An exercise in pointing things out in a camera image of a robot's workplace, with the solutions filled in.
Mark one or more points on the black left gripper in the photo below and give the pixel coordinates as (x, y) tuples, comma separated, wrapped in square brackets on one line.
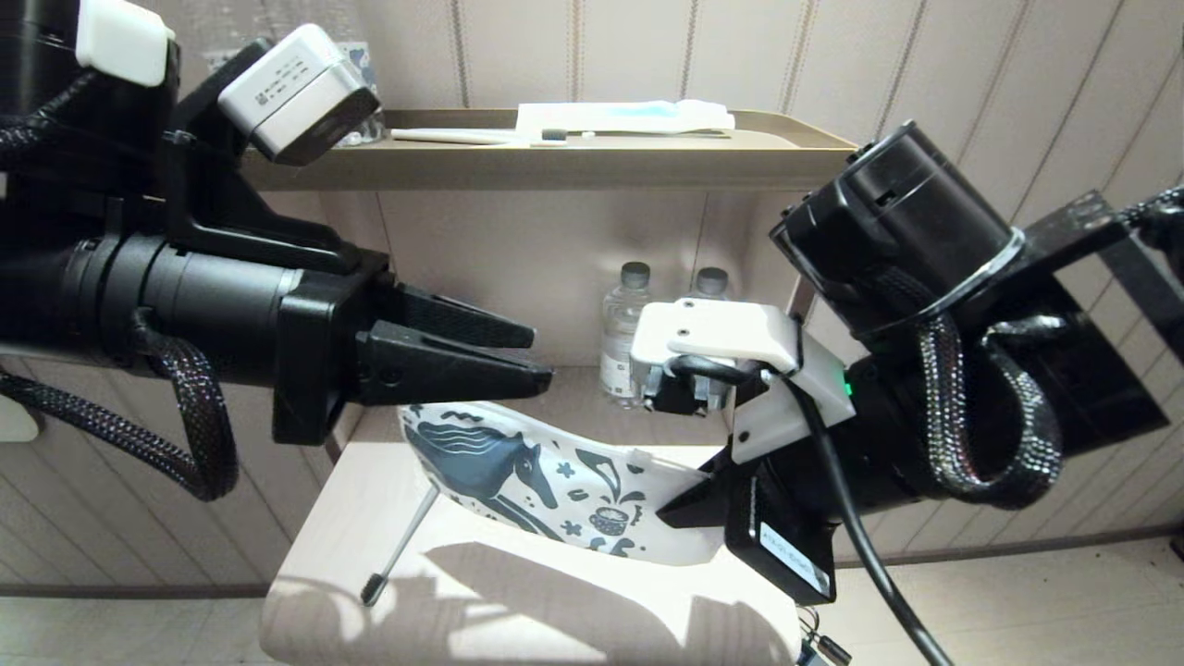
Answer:
[(231, 324)]

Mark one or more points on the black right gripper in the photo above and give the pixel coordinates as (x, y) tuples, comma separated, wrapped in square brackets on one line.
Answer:
[(888, 435)]

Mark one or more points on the white blue horse pouch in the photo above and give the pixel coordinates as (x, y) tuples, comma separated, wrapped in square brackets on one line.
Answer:
[(518, 472)]

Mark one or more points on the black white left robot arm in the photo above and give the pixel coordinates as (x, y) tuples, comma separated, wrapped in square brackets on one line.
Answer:
[(55, 139)]

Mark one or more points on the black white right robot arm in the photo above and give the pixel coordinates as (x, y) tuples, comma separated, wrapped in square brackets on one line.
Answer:
[(906, 213)]

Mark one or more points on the small clear water bottle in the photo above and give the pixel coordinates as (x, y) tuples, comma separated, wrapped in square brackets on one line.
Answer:
[(712, 282), (622, 342)]

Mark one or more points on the white toothbrush dark bristles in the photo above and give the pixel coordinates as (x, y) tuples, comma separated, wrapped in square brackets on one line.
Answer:
[(462, 137)]

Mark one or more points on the grey toothbrush black bristles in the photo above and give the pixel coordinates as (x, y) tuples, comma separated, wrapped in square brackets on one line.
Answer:
[(398, 555)]

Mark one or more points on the brown open shelf cabinet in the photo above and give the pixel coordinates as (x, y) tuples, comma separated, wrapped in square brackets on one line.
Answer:
[(573, 166)]

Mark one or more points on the white blue packet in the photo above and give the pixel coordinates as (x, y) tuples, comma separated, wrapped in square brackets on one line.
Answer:
[(620, 116)]

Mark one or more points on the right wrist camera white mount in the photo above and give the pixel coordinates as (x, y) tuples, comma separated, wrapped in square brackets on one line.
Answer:
[(721, 328)]

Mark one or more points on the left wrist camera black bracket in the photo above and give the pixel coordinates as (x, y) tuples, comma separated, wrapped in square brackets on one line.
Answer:
[(296, 92)]

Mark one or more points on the white rounded wall fixture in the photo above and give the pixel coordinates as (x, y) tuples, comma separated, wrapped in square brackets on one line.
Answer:
[(14, 425)]

